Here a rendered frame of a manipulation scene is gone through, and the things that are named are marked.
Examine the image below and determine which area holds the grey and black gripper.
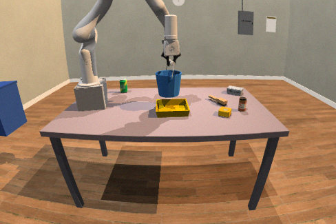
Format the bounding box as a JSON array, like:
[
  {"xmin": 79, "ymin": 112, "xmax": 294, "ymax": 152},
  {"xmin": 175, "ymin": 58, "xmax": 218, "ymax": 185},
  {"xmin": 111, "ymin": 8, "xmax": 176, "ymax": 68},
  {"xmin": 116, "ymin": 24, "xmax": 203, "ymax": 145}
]
[{"xmin": 161, "ymin": 40, "xmax": 181, "ymax": 66}]

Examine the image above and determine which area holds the small brown jar with black lid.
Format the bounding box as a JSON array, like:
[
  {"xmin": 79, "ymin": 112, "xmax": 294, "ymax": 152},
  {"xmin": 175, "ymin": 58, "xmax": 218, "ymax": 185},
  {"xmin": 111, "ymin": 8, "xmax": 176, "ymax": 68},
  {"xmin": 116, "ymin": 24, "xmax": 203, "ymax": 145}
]
[{"xmin": 238, "ymin": 96, "xmax": 246, "ymax": 112}]

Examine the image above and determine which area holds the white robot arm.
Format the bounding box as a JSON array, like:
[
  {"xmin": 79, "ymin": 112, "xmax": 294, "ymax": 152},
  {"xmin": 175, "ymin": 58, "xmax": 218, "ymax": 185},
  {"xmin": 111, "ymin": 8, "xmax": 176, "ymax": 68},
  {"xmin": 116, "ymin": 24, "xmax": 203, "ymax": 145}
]
[{"xmin": 72, "ymin": 0, "xmax": 177, "ymax": 87}]

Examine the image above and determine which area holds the green drink can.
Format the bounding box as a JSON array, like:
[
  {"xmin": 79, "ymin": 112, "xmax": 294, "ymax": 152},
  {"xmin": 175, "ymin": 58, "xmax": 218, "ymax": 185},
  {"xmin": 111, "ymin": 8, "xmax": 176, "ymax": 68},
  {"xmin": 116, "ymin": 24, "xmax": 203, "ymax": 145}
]
[{"xmin": 120, "ymin": 79, "xmax": 127, "ymax": 93}]

